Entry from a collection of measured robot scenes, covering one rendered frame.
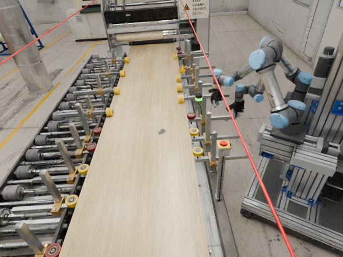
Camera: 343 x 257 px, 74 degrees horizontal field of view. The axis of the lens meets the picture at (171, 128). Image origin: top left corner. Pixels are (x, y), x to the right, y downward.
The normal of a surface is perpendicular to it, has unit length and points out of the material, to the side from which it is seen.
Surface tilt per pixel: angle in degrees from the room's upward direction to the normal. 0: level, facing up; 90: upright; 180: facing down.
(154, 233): 0
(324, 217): 0
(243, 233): 0
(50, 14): 90
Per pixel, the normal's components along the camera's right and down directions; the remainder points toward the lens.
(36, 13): -0.02, 0.61
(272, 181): -0.07, -0.80
